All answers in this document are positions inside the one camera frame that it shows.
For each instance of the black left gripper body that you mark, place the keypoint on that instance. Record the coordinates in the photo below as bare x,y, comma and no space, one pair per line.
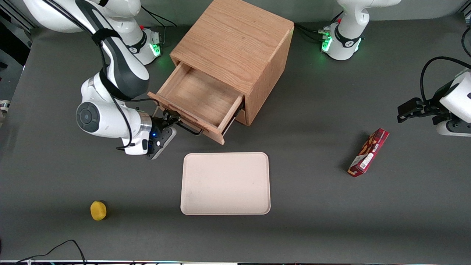
431,109

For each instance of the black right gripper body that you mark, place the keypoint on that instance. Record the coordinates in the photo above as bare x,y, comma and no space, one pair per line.
159,123

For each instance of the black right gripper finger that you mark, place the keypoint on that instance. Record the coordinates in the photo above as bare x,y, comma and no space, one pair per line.
176,123
168,116

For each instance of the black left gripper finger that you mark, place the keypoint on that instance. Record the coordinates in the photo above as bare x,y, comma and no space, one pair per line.
410,105
404,117

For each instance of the wooden drawer being pulled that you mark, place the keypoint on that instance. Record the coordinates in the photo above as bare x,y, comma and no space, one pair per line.
200,92

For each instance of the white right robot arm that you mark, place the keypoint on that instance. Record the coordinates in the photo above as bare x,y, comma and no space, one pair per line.
110,117

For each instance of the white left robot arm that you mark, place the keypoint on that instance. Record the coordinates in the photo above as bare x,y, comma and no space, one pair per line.
346,40

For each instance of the light wooden drawer cabinet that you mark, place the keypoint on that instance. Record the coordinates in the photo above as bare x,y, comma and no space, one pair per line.
235,40

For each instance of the red snack box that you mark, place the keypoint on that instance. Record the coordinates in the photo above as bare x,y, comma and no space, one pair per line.
368,152

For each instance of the beige plastic tray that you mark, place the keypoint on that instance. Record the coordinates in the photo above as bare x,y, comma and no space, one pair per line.
225,183

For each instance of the yellow round fruit toy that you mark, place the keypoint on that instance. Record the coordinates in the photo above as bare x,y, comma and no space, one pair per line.
98,210

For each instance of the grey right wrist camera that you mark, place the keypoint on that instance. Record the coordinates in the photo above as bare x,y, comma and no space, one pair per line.
161,143

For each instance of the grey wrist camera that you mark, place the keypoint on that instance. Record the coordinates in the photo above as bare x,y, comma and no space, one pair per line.
454,128
161,143

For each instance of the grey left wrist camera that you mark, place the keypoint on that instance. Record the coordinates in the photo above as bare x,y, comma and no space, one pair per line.
454,128

